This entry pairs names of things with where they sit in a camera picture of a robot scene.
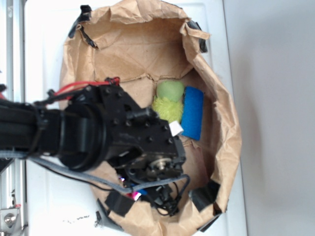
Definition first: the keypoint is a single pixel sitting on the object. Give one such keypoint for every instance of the red paper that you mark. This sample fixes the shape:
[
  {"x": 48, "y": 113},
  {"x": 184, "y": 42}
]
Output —
[{"x": 134, "y": 195}]

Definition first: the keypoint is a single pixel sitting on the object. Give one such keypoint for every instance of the aluminium frame rail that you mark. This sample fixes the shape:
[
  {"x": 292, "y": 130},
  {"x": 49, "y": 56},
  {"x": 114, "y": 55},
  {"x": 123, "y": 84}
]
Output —
[{"x": 12, "y": 74}]

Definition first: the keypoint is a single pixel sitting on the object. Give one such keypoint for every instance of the black mounting bracket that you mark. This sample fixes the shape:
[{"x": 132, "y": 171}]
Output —
[{"x": 5, "y": 163}]

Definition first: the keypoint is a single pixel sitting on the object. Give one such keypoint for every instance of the green plush toy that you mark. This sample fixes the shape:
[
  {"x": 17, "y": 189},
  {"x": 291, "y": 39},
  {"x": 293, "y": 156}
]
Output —
[{"x": 168, "y": 101}]

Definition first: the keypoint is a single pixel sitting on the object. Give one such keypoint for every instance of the silver corner bracket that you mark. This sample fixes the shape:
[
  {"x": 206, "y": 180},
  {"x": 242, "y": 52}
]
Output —
[{"x": 9, "y": 219}]

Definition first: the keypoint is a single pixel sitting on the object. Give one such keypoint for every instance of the brown paper bag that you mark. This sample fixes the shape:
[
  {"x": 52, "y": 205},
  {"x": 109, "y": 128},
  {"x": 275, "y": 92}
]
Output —
[{"x": 145, "y": 42}]

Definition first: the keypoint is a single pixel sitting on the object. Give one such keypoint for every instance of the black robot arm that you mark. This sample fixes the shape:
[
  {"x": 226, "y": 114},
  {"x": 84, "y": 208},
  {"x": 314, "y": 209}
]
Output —
[{"x": 41, "y": 132}]

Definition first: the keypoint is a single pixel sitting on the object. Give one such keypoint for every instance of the white plastic tray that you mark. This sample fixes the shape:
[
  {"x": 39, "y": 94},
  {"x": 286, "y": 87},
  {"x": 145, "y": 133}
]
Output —
[{"x": 58, "y": 206}]

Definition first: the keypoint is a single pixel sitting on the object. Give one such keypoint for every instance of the blue sponge block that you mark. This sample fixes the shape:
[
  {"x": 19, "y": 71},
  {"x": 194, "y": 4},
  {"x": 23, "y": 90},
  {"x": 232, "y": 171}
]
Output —
[{"x": 192, "y": 113}]

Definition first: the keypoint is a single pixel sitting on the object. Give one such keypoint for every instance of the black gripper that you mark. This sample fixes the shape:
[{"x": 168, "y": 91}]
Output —
[{"x": 111, "y": 127}]

